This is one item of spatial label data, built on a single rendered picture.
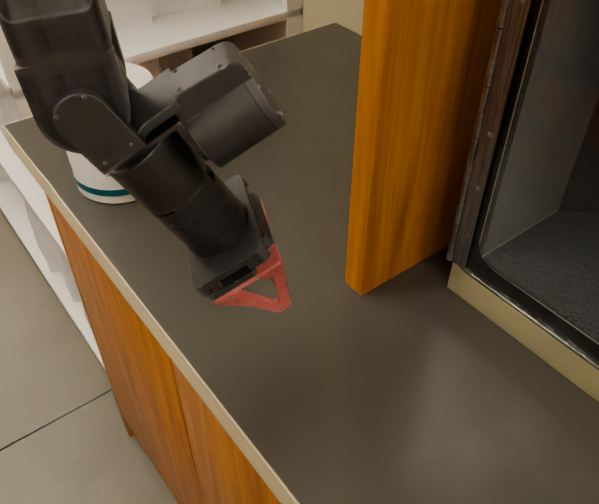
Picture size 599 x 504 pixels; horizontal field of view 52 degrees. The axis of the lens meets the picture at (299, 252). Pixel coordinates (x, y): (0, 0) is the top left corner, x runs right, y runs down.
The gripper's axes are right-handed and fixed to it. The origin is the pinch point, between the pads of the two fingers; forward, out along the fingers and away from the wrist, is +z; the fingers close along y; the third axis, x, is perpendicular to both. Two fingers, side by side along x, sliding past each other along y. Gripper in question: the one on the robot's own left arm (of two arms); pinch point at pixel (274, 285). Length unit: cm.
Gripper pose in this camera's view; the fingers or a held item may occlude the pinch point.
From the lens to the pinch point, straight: 57.4
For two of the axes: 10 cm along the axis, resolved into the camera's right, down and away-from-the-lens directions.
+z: 4.8, 5.6, 6.7
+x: -8.4, 5.1, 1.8
